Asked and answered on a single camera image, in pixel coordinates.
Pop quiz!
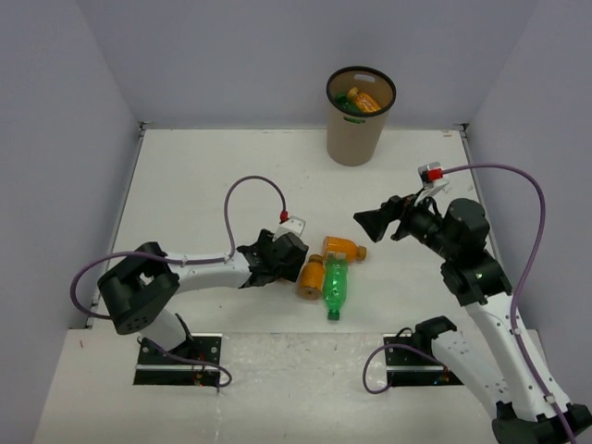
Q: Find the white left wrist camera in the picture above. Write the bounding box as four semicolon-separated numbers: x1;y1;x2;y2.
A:
274;216;306;239

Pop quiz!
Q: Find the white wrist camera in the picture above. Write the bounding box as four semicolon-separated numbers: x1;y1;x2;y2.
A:
274;216;306;239
414;162;450;206

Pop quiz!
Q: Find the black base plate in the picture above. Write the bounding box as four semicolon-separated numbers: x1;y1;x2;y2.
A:
384;347;463;388
133;334;222;388

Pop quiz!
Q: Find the brown cardboard bin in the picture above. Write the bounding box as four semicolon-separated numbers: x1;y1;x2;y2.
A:
326;66;397;167

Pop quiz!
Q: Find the orange bottle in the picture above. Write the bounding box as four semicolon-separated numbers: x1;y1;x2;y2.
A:
322;236;367;263
347;87;382;114
298;254;325;301

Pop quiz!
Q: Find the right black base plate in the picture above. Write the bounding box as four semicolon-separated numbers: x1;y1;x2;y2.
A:
384;347;463;388

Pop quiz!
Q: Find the green bottle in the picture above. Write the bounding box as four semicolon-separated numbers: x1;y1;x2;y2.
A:
334;93;359;115
323;256;349;321

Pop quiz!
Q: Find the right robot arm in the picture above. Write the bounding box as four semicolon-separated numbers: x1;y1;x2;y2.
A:
353;195;591;443

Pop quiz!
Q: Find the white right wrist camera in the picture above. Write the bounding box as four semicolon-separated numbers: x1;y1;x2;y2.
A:
414;162;450;206

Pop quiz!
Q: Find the green bottle front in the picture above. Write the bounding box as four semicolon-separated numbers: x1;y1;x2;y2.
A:
323;256;349;321

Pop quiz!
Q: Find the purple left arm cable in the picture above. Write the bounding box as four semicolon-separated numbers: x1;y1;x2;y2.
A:
69;175;290;388

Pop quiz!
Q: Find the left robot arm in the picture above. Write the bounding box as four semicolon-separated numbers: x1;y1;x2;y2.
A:
97;229;309;364

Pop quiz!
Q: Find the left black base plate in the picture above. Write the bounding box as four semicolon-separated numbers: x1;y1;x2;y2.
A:
133;334;222;388

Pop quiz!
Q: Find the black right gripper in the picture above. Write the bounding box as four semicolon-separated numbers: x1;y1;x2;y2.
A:
354;186;457;259

